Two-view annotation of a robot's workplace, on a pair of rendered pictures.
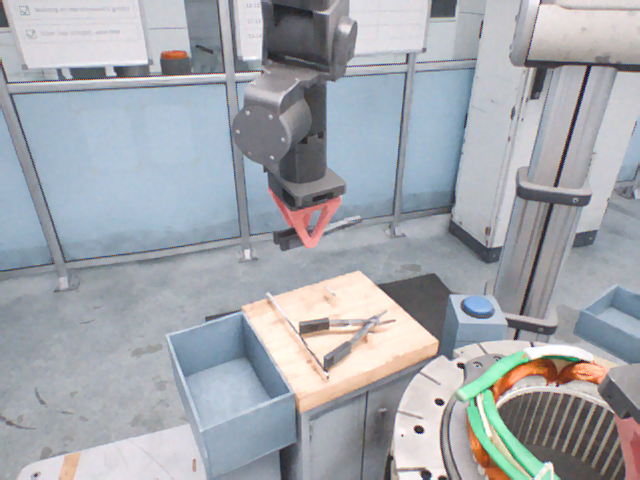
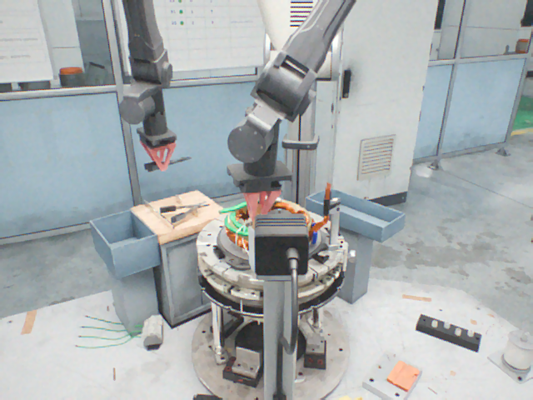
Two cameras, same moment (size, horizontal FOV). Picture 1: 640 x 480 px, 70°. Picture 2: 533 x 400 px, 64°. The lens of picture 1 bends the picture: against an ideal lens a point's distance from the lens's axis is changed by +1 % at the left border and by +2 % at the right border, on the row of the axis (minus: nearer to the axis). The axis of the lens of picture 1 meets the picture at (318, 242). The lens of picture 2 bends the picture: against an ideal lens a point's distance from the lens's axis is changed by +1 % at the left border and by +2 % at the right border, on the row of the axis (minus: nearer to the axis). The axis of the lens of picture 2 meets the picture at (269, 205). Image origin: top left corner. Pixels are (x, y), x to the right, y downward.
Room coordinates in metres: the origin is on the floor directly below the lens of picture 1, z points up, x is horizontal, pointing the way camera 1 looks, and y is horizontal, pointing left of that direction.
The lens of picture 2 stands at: (-0.53, -0.11, 1.56)
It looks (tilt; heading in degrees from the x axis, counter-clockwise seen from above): 26 degrees down; 352
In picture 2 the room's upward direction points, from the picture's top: straight up
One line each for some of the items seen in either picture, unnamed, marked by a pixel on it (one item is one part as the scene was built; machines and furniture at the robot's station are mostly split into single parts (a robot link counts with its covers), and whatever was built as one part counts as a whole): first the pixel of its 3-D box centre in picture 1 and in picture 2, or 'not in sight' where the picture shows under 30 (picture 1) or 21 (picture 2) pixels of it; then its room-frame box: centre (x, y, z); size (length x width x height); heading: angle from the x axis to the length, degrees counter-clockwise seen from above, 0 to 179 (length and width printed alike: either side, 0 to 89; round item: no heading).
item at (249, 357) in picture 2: not in sight; (246, 359); (0.16, -0.16, 0.85); 0.06 x 0.04 x 0.05; 61
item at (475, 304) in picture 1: (478, 304); not in sight; (0.56, -0.24, 1.04); 0.04 x 0.04 x 0.01
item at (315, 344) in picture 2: not in sight; (315, 343); (0.20, -0.33, 0.83); 0.05 x 0.04 x 0.02; 163
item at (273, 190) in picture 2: not in sight; (256, 197); (0.14, -0.18, 1.25); 0.07 x 0.07 x 0.09; 11
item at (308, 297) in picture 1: (334, 329); (181, 214); (0.48, -0.02, 1.05); 0.20 x 0.19 x 0.02; 118
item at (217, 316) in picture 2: not in sight; (217, 319); (0.23, -0.10, 0.91); 0.02 x 0.02 x 0.21
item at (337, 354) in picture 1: (337, 354); (177, 217); (0.40, -0.02, 1.09); 0.04 x 0.01 x 0.02; 133
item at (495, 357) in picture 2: not in sight; (520, 348); (0.12, -0.80, 0.83); 0.09 x 0.09 x 0.10; 17
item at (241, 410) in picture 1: (235, 438); (130, 276); (0.41, 0.11, 0.92); 0.17 x 0.11 x 0.28; 28
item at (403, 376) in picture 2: not in sight; (403, 375); (0.11, -0.51, 0.80); 0.07 x 0.05 x 0.01; 132
